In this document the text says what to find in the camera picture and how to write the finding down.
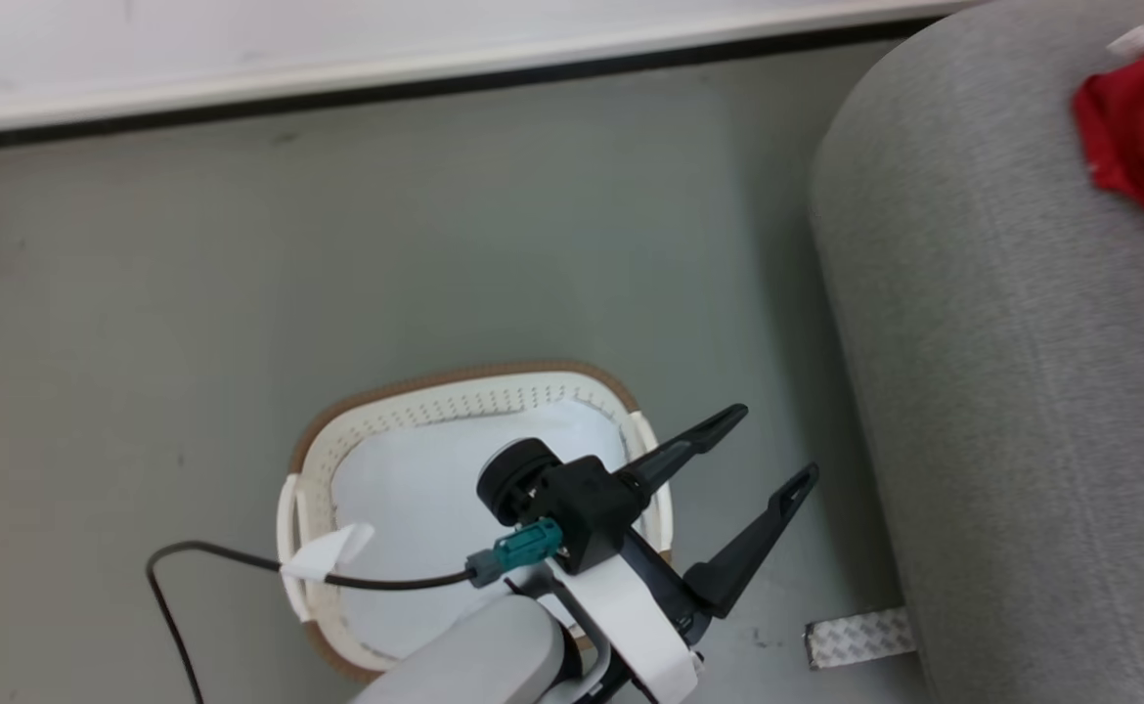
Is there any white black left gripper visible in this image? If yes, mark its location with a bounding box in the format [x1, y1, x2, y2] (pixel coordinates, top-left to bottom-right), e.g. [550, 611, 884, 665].
[533, 403, 820, 704]

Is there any grey fabric sofa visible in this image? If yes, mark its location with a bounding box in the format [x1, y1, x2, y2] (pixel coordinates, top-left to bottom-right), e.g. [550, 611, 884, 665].
[808, 0, 1144, 704]

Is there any white plastic laundry basket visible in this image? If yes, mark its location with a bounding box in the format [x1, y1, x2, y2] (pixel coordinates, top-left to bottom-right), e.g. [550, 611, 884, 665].
[276, 359, 677, 684]

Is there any white baseboard strip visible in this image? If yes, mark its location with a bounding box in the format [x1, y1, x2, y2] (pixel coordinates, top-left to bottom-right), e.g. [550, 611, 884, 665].
[0, 0, 986, 140]

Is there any teal cable connector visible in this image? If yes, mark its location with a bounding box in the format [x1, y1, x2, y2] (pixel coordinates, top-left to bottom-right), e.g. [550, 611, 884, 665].
[463, 517, 566, 589]

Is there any white cable label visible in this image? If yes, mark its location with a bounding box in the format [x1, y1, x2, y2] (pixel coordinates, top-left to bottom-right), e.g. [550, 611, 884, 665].
[280, 522, 376, 586]

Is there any thin black cable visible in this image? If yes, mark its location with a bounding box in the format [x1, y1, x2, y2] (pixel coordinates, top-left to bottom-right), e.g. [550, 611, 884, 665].
[146, 540, 481, 704]

